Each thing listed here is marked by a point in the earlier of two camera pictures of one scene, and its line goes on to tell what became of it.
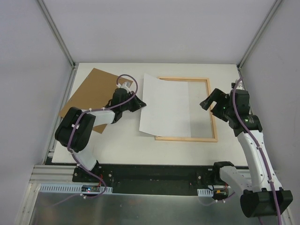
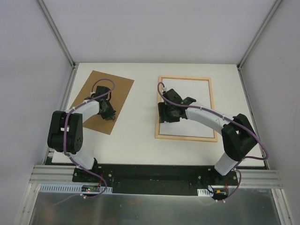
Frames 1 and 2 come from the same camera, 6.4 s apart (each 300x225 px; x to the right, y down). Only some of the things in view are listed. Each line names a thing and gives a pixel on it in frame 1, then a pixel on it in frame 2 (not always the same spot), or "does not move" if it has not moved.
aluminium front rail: [53, 174] does not move
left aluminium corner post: [48, 15] does not move
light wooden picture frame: [214, 139] does not move
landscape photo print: [167, 113] to [199, 90]
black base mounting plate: [148, 179] does not move
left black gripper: [132, 103] to [109, 113]
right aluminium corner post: [266, 22] does not move
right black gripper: [217, 106] to [162, 112]
